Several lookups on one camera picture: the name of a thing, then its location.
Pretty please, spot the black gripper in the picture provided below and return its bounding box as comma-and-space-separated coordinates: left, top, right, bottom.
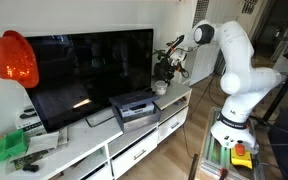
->
163, 59, 181, 78

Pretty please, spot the clear plastic bowl with label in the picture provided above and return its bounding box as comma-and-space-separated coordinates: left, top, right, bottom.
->
154, 80, 169, 96

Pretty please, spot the blue cardboard box lid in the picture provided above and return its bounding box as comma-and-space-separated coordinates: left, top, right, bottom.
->
108, 91, 161, 108

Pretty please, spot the glossy black plant pot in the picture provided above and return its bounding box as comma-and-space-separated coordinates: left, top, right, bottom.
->
153, 61, 176, 86

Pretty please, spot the green leafy plant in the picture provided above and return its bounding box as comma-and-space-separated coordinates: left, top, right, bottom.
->
152, 37, 185, 68

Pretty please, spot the grey bin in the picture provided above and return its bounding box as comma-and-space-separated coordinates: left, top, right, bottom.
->
213, 49, 227, 76

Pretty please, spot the white grey device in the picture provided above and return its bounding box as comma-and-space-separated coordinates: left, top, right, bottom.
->
118, 101, 157, 118

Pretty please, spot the white drawer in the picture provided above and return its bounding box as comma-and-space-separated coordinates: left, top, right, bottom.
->
156, 105, 190, 144
80, 162, 114, 180
110, 128, 160, 179

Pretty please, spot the black flat screen TV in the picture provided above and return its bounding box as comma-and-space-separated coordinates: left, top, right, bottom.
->
23, 28, 155, 134

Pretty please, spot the black bar clamp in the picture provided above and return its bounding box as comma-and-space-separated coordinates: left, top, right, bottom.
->
187, 152, 200, 180

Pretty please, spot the white TV stand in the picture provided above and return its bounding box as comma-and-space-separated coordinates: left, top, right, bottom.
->
0, 79, 193, 180

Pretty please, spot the red emergency stop button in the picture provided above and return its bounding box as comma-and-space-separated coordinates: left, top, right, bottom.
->
230, 141, 254, 170

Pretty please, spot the black monitor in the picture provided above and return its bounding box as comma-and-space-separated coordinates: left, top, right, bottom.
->
267, 106, 288, 180

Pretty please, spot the white paper envelope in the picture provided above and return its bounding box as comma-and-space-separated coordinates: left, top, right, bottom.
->
27, 130, 61, 155

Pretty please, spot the white product box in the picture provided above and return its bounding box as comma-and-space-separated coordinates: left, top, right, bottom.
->
14, 104, 47, 136

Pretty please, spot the small black object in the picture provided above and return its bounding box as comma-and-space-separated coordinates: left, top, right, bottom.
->
21, 163, 40, 173

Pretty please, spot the printed magazine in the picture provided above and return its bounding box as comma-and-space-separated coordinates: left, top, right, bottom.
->
5, 125, 70, 175

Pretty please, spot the green plastic box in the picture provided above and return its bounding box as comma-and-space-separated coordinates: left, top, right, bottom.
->
0, 129, 30, 164

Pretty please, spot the grey wall vent grille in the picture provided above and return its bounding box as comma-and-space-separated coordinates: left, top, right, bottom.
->
192, 0, 212, 28
240, 0, 260, 15

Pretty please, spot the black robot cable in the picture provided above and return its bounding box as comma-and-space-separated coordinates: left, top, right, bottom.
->
182, 43, 225, 159

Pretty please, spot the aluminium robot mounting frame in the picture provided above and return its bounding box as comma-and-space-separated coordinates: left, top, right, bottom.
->
197, 106, 267, 180

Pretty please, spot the black camera stand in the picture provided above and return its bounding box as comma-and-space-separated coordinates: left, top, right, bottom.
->
250, 18, 288, 124

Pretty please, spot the red handled clamp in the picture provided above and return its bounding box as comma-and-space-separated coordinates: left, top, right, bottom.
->
218, 167, 230, 180

